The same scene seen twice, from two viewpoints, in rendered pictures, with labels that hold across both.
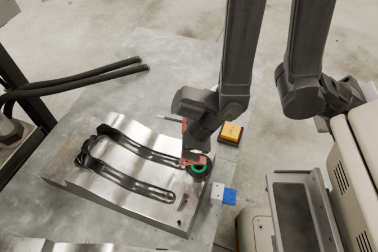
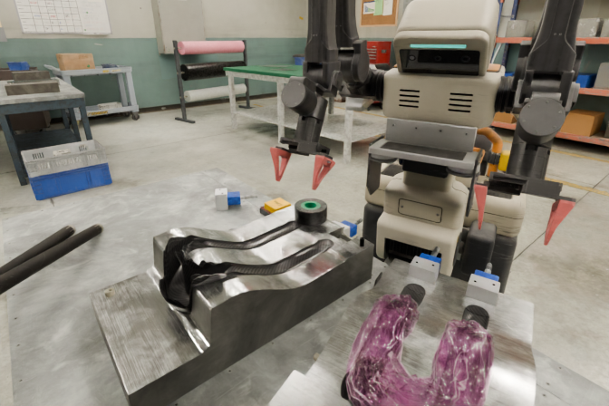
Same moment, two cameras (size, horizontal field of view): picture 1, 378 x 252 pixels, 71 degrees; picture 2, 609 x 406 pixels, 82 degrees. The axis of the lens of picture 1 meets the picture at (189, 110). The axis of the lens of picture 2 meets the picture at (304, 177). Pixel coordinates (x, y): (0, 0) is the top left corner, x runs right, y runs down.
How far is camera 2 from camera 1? 0.74 m
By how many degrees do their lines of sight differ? 56
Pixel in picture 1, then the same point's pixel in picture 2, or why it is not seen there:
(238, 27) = not seen: outside the picture
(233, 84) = (332, 48)
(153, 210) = (330, 259)
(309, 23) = not seen: outside the picture
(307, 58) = (352, 23)
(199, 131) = (314, 129)
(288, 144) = not seen: hidden behind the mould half
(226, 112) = (336, 79)
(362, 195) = (450, 33)
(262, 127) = not seen: hidden behind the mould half
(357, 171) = (437, 33)
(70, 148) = (130, 330)
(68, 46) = not seen: outside the picture
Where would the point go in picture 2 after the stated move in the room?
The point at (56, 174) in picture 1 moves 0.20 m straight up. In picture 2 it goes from (159, 363) to (134, 246)
